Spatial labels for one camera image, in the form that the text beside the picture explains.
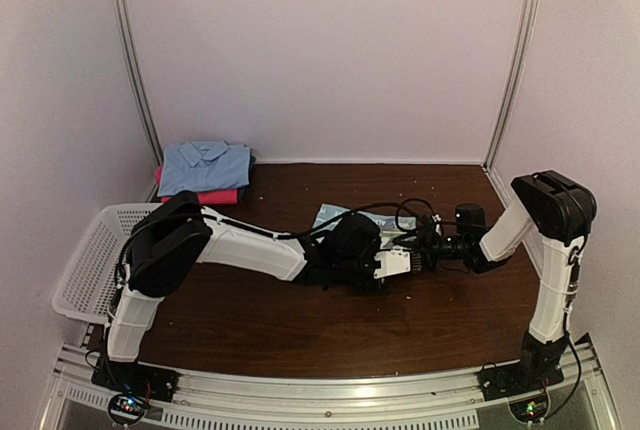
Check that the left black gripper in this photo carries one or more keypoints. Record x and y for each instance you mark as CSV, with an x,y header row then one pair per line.
x,y
377,288

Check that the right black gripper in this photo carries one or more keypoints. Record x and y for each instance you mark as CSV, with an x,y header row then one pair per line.
x,y
423,245

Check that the blue printed garment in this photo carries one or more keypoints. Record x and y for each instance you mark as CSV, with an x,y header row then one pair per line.
x,y
389,226

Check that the light blue shirt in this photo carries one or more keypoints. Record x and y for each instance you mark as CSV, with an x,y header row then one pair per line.
x,y
203,166

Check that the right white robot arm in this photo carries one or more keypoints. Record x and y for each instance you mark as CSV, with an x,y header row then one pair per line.
x,y
551,217

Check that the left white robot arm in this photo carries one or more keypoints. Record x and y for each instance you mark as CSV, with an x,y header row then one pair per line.
x,y
164,246

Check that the white plastic laundry basket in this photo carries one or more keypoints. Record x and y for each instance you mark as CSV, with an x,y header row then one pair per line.
x,y
87,286

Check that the folded dark blue cloth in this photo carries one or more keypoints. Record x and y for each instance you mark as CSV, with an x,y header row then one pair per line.
x,y
241,191

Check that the folded pink cloth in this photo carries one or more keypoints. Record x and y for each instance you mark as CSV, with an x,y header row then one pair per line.
x,y
217,197

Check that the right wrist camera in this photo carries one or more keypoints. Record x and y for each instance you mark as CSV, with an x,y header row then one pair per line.
x,y
434,223

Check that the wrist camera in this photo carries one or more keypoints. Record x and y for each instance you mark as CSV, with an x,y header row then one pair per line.
x,y
434,223
395,261

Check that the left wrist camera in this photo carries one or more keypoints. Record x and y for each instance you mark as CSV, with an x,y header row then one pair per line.
x,y
395,261

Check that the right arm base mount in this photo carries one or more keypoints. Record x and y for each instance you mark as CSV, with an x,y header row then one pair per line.
x,y
539,365

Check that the aluminium front rail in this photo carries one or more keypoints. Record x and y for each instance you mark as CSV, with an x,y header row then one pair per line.
x,y
203,400

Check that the right aluminium corner post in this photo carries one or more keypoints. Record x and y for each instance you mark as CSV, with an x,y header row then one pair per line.
x,y
528,14

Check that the aluminium corner post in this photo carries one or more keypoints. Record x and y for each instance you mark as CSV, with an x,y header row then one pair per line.
x,y
133,68
528,14

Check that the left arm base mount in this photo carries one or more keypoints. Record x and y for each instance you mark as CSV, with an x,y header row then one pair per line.
x,y
136,379

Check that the left aluminium corner post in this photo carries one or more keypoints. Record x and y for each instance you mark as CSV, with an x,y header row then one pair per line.
x,y
133,68

